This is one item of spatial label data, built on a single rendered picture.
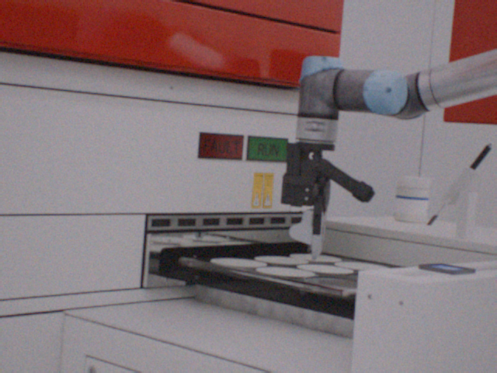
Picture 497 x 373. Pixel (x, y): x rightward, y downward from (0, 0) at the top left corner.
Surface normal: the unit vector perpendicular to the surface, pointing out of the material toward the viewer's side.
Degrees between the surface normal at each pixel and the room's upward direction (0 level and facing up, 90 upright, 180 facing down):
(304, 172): 90
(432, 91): 108
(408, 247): 90
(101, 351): 90
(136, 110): 90
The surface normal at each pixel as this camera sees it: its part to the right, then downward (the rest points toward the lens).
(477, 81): -0.46, 0.35
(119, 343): -0.68, -0.01
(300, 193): -0.19, 0.04
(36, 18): 0.73, 0.09
